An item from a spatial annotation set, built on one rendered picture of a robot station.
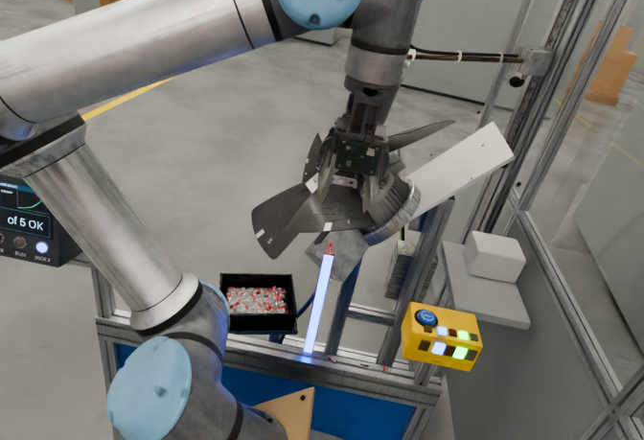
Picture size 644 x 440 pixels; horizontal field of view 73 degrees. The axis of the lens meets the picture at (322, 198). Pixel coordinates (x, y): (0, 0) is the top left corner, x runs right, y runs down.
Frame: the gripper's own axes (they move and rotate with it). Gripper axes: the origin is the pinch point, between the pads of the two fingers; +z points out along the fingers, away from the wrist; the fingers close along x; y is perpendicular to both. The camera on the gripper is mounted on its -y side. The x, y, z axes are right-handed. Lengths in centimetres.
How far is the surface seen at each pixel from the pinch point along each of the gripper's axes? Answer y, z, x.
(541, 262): -60, 44, 70
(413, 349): -9.5, 40.9, 23.2
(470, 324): -16, 36, 35
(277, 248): -44, 48, -15
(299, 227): -27.2, 26.8, -8.2
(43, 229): -8, 27, -61
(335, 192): -42.8, 23.9, -1.1
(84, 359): -57, 143, -95
